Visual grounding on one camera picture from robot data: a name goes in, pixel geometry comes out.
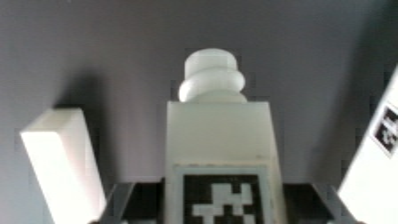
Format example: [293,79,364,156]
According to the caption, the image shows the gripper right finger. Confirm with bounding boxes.
[282,183,364,224]

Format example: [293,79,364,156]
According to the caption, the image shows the white table leg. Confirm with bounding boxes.
[163,48,287,224]

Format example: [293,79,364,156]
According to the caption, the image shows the white block at left edge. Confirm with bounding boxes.
[19,108,104,224]

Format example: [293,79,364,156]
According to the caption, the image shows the marker plate with tags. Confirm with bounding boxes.
[337,66,398,224]

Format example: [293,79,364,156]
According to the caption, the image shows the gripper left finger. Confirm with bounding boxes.
[88,182,163,224]

